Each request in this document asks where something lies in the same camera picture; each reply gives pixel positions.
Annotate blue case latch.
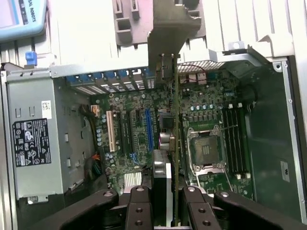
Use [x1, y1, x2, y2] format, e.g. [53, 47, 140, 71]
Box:
[24, 51, 37, 67]

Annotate blue expansion slot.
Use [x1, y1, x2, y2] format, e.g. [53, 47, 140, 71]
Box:
[144, 108, 156, 153]

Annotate silver chipset heatsink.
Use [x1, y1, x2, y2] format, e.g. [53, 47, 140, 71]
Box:
[124, 172, 143, 187]

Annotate socket locking lever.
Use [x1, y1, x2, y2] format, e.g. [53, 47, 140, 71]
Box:
[214, 124, 238, 132]
[224, 171, 237, 194]

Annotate light blue teach pendant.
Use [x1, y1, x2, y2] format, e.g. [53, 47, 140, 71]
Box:
[0, 0, 48, 44]

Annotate open black PC case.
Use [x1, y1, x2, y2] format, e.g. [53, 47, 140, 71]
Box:
[0, 39, 307, 230]

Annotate red yellow wire bundle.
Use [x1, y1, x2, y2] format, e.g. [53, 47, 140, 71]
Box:
[83, 153, 103, 183]

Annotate red black twisted wire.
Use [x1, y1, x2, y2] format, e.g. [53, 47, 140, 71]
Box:
[177, 62, 207, 79]

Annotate RAM slot white clips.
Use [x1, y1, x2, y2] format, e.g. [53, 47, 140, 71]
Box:
[227, 103, 241, 180]
[236, 102, 252, 180]

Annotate metal socket cover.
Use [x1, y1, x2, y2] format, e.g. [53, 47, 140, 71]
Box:
[193, 164, 228, 178]

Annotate black sleeved cable bundle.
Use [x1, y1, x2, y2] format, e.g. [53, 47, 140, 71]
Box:
[80, 103, 97, 156]

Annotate white power connector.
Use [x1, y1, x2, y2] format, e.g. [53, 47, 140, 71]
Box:
[90, 104, 101, 118]

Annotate green motherboard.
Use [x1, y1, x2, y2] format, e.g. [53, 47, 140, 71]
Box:
[90, 68, 255, 201]

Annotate grey power supply unit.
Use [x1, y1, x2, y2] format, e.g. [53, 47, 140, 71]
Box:
[5, 69, 66, 201]

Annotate white expansion slot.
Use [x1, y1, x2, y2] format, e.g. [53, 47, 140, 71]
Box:
[106, 110, 116, 153]

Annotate CPU socket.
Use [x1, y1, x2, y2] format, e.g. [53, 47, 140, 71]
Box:
[186, 124, 227, 172]

